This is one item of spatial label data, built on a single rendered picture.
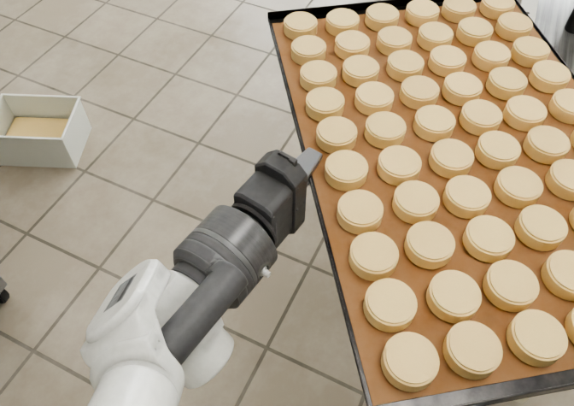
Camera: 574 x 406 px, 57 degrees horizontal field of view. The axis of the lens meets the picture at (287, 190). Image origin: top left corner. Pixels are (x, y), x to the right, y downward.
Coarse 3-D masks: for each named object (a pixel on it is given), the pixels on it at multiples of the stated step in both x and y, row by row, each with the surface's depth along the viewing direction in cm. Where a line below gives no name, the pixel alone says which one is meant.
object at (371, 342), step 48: (288, 48) 77; (480, 96) 71; (432, 144) 65; (336, 192) 61; (384, 192) 61; (336, 240) 57; (480, 288) 53; (384, 336) 50; (432, 336) 50; (384, 384) 48; (432, 384) 48; (480, 384) 48
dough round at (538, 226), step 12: (528, 216) 56; (540, 216) 56; (552, 216) 56; (516, 228) 57; (528, 228) 55; (540, 228) 55; (552, 228) 55; (564, 228) 55; (528, 240) 56; (540, 240) 55; (552, 240) 54
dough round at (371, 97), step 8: (360, 88) 69; (368, 88) 69; (376, 88) 69; (384, 88) 69; (360, 96) 68; (368, 96) 68; (376, 96) 68; (384, 96) 68; (392, 96) 68; (360, 104) 68; (368, 104) 67; (376, 104) 67; (384, 104) 67; (392, 104) 69; (360, 112) 68; (368, 112) 68
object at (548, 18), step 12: (540, 0) 112; (552, 0) 112; (564, 0) 112; (540, 12) 109; (552, 12) 109; (564, 12) 109; (540, 24) 107; (552, 24) 107; (564, 24) 107; (552, 36) 104; (564, 36) 104; (564, 48) 102; (564, 60) 100
